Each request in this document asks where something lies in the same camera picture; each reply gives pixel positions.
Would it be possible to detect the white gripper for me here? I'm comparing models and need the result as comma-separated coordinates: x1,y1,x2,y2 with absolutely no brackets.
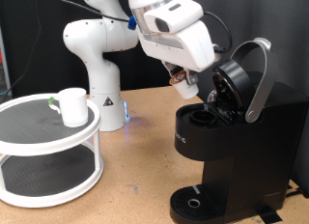
138,20,216,88

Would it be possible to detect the Donut Shop coffee pod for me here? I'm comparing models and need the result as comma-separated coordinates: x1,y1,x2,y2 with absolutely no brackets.
169,70,200,100

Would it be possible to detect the black Keurig coffee machine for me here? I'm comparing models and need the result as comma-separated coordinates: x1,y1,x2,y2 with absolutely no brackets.
169,37,309,224

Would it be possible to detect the black pod coffee machine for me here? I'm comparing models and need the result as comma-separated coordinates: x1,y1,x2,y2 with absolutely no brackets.
184,0,309,199

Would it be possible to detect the white mug with green tape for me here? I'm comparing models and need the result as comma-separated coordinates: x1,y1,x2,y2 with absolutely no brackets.
47,87,90,128

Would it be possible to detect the black curtain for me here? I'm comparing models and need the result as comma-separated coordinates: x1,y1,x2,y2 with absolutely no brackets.
0,0,194,99

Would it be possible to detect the white two-tier turntable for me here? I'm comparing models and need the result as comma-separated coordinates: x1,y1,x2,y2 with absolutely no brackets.
0,93,104,209

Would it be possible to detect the black tape piece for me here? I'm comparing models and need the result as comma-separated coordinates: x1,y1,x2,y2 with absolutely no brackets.
255,205,284,224

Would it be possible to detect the black camera cable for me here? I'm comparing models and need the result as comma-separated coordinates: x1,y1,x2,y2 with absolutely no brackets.
60,0,234,55

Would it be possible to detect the black power cable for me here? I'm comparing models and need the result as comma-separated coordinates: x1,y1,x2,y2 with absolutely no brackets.
284,184,304,199

